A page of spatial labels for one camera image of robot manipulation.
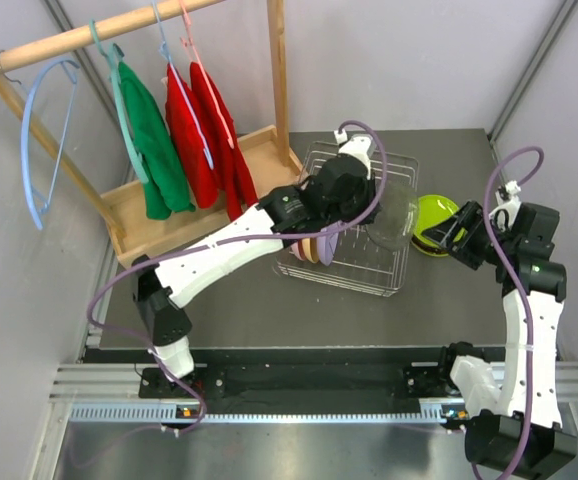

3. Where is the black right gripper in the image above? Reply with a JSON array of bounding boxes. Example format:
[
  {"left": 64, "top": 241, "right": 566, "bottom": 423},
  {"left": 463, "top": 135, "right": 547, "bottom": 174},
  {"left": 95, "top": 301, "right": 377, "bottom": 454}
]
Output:
[{"left": 421, "top": 200, "right": 517, "bottom": 270}]

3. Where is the purple plastic plate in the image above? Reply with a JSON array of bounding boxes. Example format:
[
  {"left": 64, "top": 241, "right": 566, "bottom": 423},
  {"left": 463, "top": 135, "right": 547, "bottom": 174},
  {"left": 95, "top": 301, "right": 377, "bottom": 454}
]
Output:
[{"left": 316, "top": 224, "right": 339, "bottom": 266}]

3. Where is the yellow plastic plate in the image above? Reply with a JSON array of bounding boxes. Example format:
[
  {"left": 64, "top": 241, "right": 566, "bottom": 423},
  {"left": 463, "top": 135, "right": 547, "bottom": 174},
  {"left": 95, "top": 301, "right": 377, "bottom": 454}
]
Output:
[{"left": 301, "top": 238, "right": 319, "bottom": 264}]

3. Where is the pink plastic plate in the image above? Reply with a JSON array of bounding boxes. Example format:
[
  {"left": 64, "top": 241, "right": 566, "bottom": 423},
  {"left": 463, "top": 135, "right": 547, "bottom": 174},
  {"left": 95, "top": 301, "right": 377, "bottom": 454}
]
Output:
[{"left": 291, "top": 241, "right": 305, "bottom": 261}]

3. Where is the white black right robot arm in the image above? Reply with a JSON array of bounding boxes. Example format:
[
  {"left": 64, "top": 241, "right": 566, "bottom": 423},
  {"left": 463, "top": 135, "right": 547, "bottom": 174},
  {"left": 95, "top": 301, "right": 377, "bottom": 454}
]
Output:
[{"left": 422, "top": 201, "right": 578, "bottom": 479}]

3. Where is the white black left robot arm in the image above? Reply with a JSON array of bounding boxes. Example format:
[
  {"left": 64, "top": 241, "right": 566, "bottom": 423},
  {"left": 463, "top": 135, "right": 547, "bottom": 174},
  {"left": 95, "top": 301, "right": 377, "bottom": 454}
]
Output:
[{"left": 133, "top": 153, "right": 378, "bottom": 397}]

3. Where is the wooden clothes rack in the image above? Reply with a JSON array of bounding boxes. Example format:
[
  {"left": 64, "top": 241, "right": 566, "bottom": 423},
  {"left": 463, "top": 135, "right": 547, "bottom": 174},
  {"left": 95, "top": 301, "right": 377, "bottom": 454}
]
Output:
[{"left": 0, "top": 1, "right": 302, "bottom": 266}]

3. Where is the red shirt right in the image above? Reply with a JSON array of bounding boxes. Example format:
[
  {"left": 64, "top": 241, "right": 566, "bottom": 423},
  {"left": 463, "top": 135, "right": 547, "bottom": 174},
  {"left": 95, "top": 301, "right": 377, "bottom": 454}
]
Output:
[{"left": 189, "top": 62, "right": 258, "bottom": 221}]

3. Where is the red shirt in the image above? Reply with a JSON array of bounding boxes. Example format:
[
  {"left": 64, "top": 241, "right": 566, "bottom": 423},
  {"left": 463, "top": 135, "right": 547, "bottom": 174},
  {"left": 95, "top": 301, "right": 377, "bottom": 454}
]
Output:
[
  {"left": 165, "top": 64, "right": 219, "bottom": 209},
  {"left": 189, "top": 62, "right": 258, "bottom": 221}
]

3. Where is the red shirt left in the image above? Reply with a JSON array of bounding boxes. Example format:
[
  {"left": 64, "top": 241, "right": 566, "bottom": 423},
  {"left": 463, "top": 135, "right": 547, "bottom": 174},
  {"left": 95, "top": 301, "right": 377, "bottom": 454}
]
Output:
[{"left": 165, "top": 64, "right": 219, "bottom": 209}]

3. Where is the green shirt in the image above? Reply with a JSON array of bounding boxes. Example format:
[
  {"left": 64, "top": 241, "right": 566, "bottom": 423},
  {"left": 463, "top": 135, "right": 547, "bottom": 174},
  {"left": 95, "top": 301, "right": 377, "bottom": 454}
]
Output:
[{"left": 118, "top": 62, "right": 195, "bottom": 220}]

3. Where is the pink hanger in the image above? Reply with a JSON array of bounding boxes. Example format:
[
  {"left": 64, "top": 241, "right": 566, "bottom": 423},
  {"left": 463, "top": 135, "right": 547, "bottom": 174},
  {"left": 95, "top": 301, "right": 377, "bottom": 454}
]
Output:
[{"left": 178, "top": 0, "right": 235, "bottom": 150}]

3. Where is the teal hanger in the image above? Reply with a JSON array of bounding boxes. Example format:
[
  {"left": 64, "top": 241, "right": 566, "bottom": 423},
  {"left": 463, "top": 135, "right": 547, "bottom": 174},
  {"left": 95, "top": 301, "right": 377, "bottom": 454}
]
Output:
[{"left": 88, "top": 20, "right": 149, "bottom": 184}]

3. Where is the light blue empty hanger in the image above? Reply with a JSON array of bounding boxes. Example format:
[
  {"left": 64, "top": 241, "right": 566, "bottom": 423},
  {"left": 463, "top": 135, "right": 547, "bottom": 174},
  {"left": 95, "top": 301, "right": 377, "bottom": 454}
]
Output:
[{"left": 19, "top": 57, "right": 83, "bottom": 231}]

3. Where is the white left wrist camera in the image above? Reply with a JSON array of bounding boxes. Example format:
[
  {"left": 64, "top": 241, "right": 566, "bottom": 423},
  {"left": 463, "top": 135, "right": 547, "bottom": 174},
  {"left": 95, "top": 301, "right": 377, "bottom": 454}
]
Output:
[{"left": 333, "top": 130, "right": 376, "bottom": 172}]

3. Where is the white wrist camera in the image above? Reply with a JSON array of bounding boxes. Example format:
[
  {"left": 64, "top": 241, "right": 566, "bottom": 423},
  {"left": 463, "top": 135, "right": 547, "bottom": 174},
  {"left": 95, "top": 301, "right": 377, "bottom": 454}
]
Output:
[
  {"left": 333, "top": 130, "right": 376, "bottom": 172},
  {"left": 489, "top": 181, "right": 522, "bottom": 231}
]

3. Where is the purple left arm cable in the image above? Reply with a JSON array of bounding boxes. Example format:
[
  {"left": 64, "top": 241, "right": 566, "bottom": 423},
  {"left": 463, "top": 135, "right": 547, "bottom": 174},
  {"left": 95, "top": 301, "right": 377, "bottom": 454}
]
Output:
[{"left": 86, "top": 119, "right": 389, "bottom": 434}]

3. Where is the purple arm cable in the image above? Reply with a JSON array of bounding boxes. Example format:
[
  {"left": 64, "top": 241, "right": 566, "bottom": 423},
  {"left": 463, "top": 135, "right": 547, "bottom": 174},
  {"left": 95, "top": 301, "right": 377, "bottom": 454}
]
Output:
[
  {"left": 86, "top": 119, "right": 389, "bottom": 434},
  {"left": 468, "top": 145, "right": 545, "bottom": 480}
]

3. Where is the metal wire dish rack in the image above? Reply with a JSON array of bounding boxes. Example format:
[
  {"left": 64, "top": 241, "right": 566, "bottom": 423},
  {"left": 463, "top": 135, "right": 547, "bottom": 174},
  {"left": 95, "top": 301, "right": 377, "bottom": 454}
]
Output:
[{"left": 277, "top": 152, "right": 419, "bottom": 297}]

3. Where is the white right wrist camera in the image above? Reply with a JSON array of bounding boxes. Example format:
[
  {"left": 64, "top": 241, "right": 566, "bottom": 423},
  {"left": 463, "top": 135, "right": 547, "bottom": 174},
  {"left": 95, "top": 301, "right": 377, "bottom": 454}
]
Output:
[{"left": 489, "top": 181, "right": 522, "bottom": 231}]

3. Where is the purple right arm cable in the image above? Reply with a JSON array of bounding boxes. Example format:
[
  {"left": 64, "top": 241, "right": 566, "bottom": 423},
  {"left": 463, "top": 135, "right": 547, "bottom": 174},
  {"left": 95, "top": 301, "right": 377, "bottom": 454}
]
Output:
[{"left": 468, "top": 145, "right": 545, "bottom": 480}]

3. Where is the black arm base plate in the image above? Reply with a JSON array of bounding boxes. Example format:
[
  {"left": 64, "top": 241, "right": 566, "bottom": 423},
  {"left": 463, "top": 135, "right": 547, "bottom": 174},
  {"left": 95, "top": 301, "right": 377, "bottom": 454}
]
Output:
[{"left": 137, "top": 362, "right": 465, "bottom": 401}]

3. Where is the grey slotted cable duct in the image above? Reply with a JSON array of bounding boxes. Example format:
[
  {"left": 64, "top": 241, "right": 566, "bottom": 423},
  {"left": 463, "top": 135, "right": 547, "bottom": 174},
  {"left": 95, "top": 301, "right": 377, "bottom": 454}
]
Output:
[{"left": 68, "top": 402, "right": 470, "bottom": 424}]

